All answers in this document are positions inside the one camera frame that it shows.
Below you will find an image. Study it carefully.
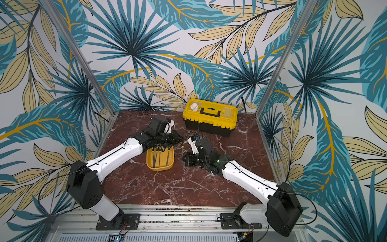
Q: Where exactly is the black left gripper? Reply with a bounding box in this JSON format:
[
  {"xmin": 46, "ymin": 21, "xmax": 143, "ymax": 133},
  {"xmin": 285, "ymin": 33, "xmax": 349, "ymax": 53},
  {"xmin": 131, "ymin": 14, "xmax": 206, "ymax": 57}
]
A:
[{"xmin": 156, "ymin": 129, "xmax": 185, "ymax": 148}]

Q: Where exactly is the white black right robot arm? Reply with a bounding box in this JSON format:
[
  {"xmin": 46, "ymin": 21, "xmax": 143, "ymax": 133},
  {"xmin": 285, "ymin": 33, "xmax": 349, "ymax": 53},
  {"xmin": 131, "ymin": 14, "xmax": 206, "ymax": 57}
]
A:
[{"xmin": 182, "ymin": 137, "xmax": 303, "ymax": 237}]

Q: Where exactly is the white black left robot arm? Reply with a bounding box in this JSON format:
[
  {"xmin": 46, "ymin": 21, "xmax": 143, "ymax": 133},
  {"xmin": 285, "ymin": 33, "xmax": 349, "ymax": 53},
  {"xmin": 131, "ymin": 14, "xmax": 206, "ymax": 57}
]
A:
[{"xmin": 67, "ymin": 131, "xmax": 183, "ymax": 224}]

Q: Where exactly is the yellow plastic storage tray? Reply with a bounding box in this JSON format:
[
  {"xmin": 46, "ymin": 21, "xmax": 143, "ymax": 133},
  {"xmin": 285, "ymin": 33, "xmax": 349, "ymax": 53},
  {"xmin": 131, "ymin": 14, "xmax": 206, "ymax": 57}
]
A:
[{"xmin": 146, "ymin": 146, "xmax": 175, "ymax": 171}]

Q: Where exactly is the yellow black toolbox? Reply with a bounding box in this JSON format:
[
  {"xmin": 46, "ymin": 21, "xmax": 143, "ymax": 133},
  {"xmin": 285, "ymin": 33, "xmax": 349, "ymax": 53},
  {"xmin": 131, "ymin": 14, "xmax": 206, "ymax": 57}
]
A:
[{"xmin": 182, "ymin": 98, "xmax": 238, "ymax": 137}]

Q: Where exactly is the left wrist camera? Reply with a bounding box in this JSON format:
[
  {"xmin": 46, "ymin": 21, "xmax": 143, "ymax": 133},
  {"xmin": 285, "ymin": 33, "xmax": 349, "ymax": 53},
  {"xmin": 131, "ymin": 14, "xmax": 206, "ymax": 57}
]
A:
[{"xmin": 149, "ymin": 117, "xmax": 174, "ymax": 134}]

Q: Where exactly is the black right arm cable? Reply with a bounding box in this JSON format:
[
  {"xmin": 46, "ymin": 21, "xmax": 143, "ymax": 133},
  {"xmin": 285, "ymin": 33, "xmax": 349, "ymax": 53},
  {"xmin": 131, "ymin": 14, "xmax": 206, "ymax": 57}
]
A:
[{"xmin": 284, "ymin": 190, "xmax": 318, "ymax": 226}]

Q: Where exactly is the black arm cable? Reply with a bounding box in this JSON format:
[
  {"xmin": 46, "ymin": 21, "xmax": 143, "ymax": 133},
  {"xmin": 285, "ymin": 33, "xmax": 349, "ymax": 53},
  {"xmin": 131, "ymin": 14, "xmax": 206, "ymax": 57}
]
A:
[
  {"xmin": 284, "ymin": 190, "xmax": 318, "ymax": 226},
  {"xmin": 37, "ymin": 169, "xmax": 82, "ymax": 215}
]

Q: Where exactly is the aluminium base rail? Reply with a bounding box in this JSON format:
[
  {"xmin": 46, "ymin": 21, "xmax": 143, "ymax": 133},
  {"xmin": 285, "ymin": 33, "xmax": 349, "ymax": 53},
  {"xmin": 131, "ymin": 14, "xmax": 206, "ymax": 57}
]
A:
[{"xmin": 46, "ymin": 205, "xmax": 311, "ymax": 242}]

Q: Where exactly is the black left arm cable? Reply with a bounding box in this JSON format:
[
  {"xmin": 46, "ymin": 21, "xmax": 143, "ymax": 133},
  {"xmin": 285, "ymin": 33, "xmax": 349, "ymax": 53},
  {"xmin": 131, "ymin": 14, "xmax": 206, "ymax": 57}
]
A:
[{"xmin": 37, "ymin": 169, "xmax": 82, "ymax": 215}]

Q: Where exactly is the aluminium corner frame post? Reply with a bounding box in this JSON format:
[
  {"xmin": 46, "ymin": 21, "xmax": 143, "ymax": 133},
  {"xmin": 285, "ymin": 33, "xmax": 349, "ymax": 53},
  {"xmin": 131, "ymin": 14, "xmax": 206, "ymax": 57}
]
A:
[{"xmin": 40, "ymin": 0, "xmax": 115, "ymax": 116}]

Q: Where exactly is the aluminium right frame post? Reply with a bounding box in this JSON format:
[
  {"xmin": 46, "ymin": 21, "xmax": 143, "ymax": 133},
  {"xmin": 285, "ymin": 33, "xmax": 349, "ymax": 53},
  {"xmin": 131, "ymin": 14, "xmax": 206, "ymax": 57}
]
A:
[{"xmin": 256, "ymin": 1, "xmax": 317, "ymax": 120}]

